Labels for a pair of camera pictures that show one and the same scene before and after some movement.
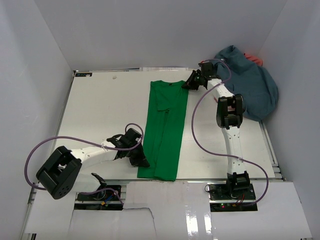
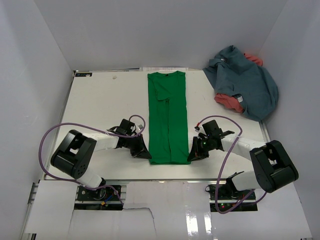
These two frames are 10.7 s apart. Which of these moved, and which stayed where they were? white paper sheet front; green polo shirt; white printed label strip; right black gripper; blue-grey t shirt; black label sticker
Moved: right black gripper; green polo shirt
Stayed: black label sticker; white printed label strip; white paper sheet front; blue-grey t shirt
